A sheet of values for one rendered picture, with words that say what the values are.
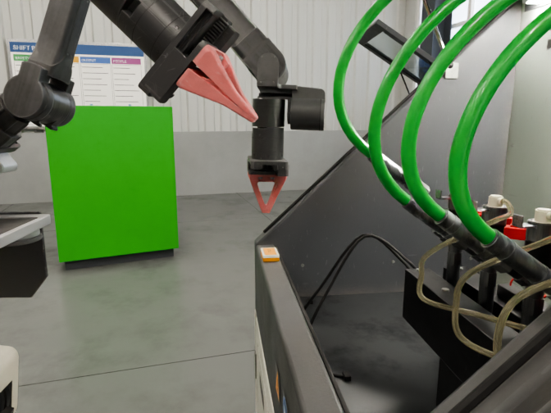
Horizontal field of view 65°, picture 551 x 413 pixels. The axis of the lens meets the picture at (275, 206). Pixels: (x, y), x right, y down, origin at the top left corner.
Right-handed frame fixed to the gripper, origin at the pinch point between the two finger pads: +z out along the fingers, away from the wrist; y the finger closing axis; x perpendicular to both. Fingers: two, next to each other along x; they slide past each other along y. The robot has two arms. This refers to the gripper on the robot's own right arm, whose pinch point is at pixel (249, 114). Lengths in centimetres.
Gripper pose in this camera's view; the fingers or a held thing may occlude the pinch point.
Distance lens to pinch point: 44.1
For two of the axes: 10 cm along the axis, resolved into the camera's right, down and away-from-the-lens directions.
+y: 6.8, -6.9, -2.5
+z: 7.2, 6.9, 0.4
